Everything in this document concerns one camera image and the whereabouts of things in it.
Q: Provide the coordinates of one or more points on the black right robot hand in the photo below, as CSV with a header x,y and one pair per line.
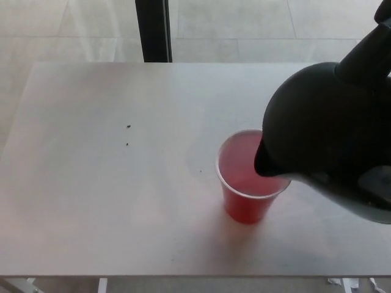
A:
x,y
384,12

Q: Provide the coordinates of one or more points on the black electric kettle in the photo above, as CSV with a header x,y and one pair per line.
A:
x,y
311,122

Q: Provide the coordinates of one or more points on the red plastic cup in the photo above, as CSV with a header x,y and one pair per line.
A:
x,y
244,207

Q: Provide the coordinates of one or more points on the white table frame brace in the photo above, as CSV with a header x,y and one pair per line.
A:
x,y
26,285

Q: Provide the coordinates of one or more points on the white table leg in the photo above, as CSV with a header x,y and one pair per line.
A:
x,y
102,285
350,287

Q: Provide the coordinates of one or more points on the black window frame post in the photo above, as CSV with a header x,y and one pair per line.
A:
x,y
154,30

